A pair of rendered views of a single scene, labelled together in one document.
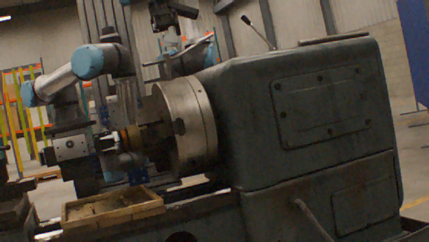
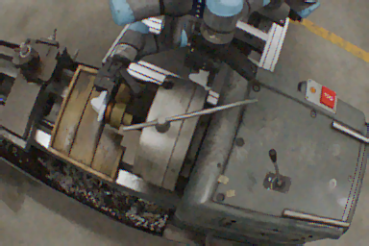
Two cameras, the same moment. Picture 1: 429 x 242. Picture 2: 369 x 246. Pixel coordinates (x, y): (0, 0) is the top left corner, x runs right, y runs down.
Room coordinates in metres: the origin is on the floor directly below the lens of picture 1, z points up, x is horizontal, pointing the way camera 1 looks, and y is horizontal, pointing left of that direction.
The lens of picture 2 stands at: (1.19, -0.10, 2.43)
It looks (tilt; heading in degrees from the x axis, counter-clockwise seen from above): 72 degrees down; 25
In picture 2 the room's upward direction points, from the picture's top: 11 degrees clockwise
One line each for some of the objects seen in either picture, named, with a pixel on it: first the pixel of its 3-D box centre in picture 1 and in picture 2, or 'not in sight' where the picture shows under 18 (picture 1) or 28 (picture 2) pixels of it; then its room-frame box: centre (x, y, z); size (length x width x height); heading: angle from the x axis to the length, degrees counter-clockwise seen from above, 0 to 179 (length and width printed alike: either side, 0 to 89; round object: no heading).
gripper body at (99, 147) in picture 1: (106, 142); (110, 76); (1.57, 0.36, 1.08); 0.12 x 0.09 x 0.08; 16
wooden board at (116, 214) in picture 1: (108, 207); (92, 120); (1.45, 0.38, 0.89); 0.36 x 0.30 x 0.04; 17
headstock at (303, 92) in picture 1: (289, 109); (287, 168); (1.67, -0.27, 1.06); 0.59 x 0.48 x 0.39; 107
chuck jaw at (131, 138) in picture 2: (161, 131); (132, 151); (1.43, 0.16, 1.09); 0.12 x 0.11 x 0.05; 17
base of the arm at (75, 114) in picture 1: (68, 114); not in sight; (2.07, 0.62, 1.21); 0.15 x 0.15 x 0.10
